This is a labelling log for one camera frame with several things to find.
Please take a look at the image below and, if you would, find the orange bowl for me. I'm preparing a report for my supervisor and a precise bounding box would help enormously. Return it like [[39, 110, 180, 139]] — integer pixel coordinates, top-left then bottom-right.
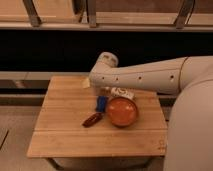
[[105, 97, 138, 127]]

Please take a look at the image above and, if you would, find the wooden table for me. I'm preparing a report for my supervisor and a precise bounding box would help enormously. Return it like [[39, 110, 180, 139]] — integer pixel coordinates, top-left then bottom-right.
[[27, 76, 167, 158]]

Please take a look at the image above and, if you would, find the dark red oblong object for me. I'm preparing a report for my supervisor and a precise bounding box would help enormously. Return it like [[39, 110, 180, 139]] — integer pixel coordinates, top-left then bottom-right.
[[82, 113, 102, 128]]

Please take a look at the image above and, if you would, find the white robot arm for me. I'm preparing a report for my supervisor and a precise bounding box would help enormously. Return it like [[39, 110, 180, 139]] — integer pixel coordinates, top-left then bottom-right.
[[85, 52, 213, 171]]

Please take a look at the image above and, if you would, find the wooden shelf frame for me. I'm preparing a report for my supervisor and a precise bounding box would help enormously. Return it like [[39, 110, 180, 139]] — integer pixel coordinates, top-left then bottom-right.
[[0, 0, 213, 32]]

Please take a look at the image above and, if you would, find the white labelled packet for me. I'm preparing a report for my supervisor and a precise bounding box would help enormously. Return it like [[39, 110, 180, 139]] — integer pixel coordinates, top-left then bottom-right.
[[111, 87, 134, 100]]

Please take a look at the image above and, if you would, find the blue rectangular block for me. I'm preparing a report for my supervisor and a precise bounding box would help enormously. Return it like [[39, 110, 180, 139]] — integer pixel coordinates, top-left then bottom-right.
[[96, 96, 108, 112]]

